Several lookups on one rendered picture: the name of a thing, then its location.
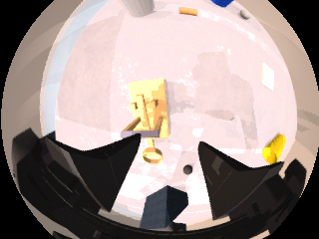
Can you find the orange flat bar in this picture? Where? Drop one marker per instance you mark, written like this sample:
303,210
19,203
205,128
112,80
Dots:
185,11

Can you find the blue cup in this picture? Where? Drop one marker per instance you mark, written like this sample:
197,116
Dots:
222,3

